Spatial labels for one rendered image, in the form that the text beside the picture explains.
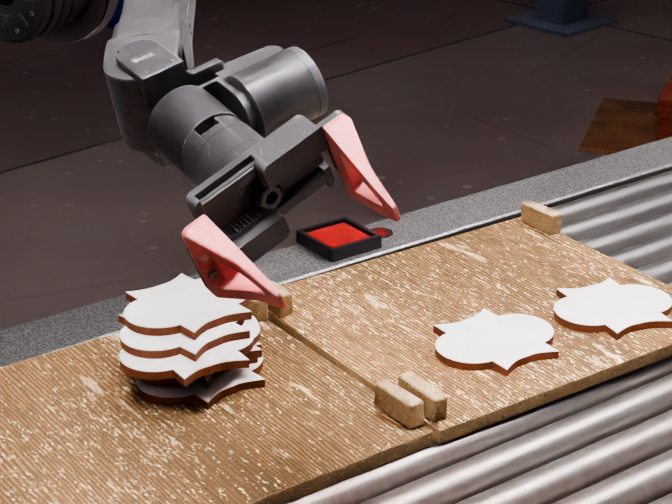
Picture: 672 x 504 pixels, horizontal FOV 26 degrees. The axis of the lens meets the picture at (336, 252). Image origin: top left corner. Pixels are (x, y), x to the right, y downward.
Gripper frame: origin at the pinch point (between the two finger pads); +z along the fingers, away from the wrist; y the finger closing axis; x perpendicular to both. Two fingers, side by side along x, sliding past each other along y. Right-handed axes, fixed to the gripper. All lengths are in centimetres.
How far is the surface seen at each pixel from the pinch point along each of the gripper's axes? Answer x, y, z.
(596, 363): 52, 27, -13
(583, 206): 74, 52, -46
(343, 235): 59, 22, -54
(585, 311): 55, 32, -21
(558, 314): 54, 29, -22
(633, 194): 78, 60, -45
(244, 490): 33.8, -10.7, -14.2
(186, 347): 33.3, -5.8, -31.3
